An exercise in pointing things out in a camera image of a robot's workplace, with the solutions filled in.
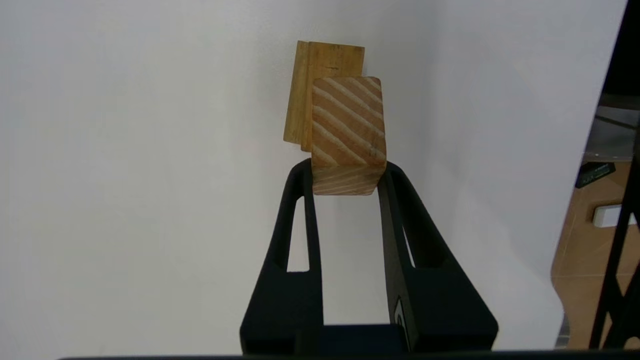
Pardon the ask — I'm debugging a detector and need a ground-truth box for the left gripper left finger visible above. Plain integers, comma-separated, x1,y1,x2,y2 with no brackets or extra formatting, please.
240,159,325,357

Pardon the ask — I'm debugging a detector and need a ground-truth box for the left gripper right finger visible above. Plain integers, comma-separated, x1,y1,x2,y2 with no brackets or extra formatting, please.
377,161,499,354

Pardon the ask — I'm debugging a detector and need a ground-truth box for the triangular wooden building block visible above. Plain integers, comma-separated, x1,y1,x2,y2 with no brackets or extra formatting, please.
311,76,387,196

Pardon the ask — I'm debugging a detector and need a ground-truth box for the rectangular wooden building block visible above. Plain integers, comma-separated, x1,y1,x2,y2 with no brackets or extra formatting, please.
300,42,366,152

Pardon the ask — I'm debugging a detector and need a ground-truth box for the small white block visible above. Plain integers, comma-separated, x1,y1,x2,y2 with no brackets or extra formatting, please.
593,204,638,228

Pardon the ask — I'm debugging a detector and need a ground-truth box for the small black labelled box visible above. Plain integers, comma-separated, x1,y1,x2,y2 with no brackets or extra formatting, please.
575,161,617,189

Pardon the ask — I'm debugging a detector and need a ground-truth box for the black robot torso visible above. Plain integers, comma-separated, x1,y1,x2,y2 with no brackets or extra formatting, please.
600,0,640,108

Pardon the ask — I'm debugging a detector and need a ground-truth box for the black strut frame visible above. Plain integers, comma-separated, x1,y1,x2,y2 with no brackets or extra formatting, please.
589,135,640,351

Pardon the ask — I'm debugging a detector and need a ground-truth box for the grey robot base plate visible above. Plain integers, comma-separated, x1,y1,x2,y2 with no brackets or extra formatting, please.
582,95,638,162

